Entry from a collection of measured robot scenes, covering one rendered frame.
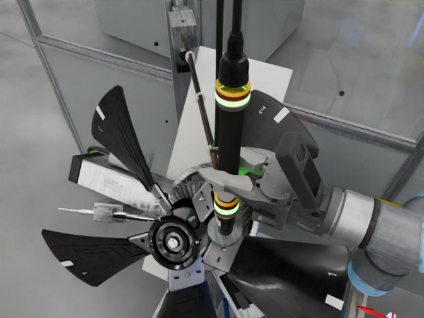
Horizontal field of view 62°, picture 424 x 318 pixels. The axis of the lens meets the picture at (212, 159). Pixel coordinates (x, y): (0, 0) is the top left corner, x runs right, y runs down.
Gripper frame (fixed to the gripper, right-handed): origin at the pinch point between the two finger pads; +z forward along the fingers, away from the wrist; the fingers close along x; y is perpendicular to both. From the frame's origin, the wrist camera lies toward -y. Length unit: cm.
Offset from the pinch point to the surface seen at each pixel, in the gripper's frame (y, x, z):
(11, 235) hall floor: 147, 9, 135
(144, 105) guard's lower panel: 70, 70, 67
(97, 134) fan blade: 20.6, 11.1, 36.3
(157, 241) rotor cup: 26.2, -5.7, 10.1
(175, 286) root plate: 36.2, -9.6, 4.4
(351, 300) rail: 61, 15, -37
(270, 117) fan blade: 6.4, 19.8, -4.0
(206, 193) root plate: 21.4, 7.0, 4.4
